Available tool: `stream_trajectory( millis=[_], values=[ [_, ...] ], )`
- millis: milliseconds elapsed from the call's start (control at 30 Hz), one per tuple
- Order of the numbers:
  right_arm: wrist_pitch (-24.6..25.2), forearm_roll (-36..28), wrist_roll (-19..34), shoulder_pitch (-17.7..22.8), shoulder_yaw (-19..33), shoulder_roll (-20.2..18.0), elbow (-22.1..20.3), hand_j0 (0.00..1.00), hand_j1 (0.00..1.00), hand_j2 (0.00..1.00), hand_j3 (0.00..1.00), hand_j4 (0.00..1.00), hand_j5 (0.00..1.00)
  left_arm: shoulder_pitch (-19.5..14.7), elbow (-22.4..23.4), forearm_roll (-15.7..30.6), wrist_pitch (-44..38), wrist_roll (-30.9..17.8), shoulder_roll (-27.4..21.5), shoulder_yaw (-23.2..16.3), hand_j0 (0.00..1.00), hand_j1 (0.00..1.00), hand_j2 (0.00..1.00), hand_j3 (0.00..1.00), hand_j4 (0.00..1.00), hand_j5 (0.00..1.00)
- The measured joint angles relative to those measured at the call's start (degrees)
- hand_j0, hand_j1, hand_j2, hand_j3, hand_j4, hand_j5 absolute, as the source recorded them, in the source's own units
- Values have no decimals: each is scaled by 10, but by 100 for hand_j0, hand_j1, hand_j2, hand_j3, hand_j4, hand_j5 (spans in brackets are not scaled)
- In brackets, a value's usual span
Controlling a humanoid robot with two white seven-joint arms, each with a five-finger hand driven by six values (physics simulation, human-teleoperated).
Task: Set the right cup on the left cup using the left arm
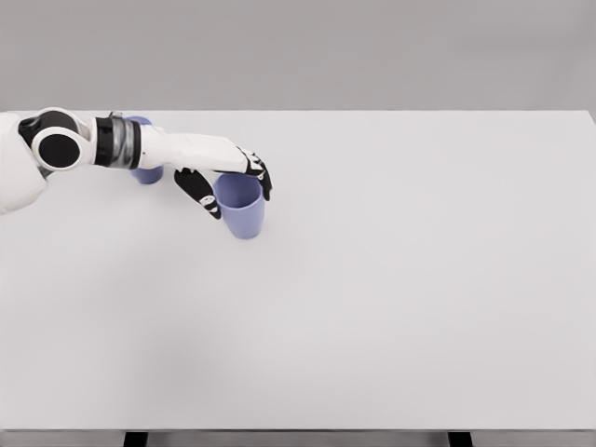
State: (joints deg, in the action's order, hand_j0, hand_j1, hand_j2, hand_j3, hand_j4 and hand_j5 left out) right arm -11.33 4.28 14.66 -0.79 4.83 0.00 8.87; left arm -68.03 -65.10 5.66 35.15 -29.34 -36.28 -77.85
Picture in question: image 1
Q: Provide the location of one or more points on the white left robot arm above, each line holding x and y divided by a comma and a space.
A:
56, 149

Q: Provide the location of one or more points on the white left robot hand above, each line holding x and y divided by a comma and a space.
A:
219, 153

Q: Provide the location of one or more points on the blue plastic cup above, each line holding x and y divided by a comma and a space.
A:
148, 175
242, 209

